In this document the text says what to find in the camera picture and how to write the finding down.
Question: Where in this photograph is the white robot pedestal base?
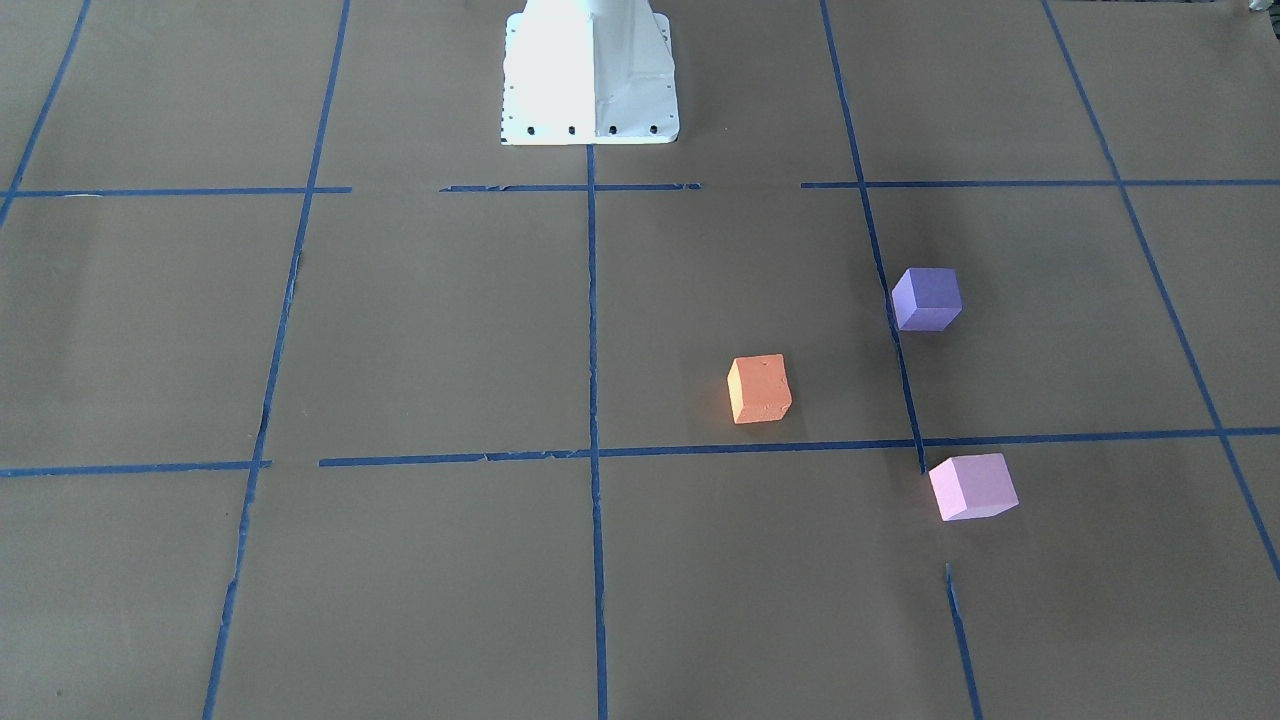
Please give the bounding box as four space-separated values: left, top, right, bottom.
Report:
500 1 681 146

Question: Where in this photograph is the purple foam cube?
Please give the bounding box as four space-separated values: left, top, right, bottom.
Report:
890 266 964 332

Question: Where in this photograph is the pink foam cube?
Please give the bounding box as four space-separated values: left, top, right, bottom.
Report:
928 454 1020 521

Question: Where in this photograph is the orange foam cube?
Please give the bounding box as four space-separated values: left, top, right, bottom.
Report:
727 354 794 425

